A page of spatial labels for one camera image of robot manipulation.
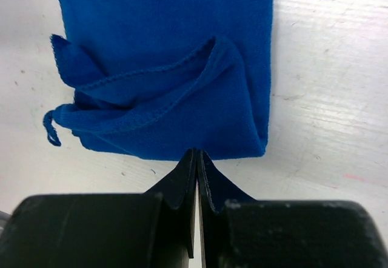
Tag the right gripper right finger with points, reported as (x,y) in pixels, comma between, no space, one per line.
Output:
(240,231)

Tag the blue towel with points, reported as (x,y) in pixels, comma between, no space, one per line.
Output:
(153,78)

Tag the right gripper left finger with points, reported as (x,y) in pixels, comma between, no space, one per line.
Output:
(150,229)

